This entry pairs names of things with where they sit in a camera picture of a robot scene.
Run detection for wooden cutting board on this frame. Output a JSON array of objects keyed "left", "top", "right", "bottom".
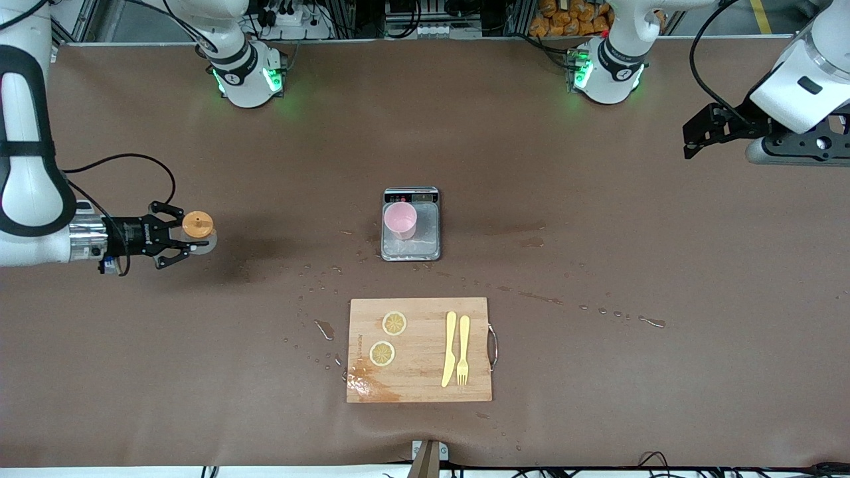
[{"left": 346, "top": 297, "right": 498, "bottom": 404}]

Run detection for black floor cable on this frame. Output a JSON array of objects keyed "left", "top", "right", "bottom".
[{"left": 637, "top": 451, "right": 850, "bottom": 478}]

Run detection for squeeze bottle with orange cap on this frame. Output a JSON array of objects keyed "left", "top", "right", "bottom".
[{"left": 181, "top": 210, "right": 218, "bottom": 256}]

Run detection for grey digital kitchen scale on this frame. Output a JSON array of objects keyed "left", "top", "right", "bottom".
[{"left": 381, "top": 187, "right": 442, "bottom": 262}]

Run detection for yellow plastic knife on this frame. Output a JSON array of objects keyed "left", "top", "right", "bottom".
[{"left": 441, "top": 311, "right": 458, "bottom": 388}]

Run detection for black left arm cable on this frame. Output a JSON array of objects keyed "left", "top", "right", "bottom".
[{"left": 689, "top": 0, "right": 754, "bottom": 125}]

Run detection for pink plastic cup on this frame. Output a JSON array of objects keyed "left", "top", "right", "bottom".
[{"left": 384, "top": 202, "right": 418, "bottom": 240}]

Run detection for metal table edge bracket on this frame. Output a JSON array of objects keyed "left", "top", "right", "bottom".
[{"left": 412, "top": 439, "right": 450, "bottom": 478}]

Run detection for white power strip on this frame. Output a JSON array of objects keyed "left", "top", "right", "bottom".
[{"left": 266, "top": 7, "right": 333, "bottom": 40}]

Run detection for yellow plastic fork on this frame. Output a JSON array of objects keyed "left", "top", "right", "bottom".
[{"left": 456, "top": 315, "right": 471, "bottom": 386}]

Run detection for brown table mat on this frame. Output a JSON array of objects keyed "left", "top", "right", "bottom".
[{"left": 0, "top": 39, "right": 850, "bottom": 469}]

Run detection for orange snack packs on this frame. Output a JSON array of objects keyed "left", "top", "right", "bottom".
[{"left": 529, "top": 0, "right": 615, "bottom": 38}]

